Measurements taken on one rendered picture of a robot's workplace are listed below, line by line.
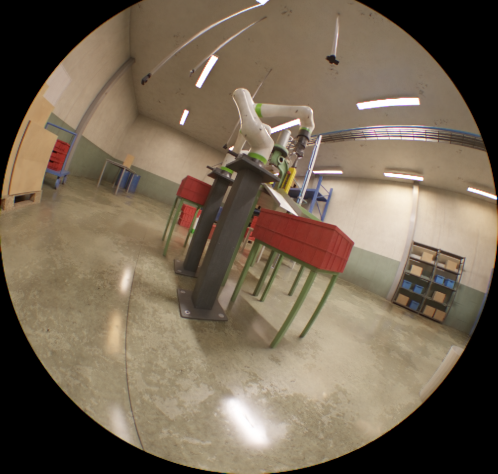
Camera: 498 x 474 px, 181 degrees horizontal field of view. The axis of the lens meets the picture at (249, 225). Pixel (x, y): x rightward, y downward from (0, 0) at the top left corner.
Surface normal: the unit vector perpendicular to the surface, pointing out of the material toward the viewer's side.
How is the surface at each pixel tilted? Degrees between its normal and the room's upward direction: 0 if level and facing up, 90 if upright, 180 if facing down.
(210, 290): 90
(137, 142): 90
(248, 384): 0
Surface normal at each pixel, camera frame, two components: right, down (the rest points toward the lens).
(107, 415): 0.37, -0.93
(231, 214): 0.46, 0.18
